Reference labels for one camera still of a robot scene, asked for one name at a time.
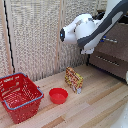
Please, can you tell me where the red plastic bowl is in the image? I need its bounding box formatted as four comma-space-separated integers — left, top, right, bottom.
48, 87, 69, 105

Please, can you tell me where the yellow red snack box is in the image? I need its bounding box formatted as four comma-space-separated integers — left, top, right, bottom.
64, 66, 84, 95

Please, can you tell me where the beige woven folding screen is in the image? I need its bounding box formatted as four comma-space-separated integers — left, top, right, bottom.
0, 0, 108, 83

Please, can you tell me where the dark brown wooden cabinet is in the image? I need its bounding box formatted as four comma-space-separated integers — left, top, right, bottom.
87, 9, 128, 81

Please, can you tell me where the red plastic shopping basket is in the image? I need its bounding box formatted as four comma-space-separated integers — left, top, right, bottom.
0, 72, 45, 125

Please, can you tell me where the silver bar cabinet handle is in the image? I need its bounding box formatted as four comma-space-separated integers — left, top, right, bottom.
95, 55, 117, 67
100, 37, 118, 44

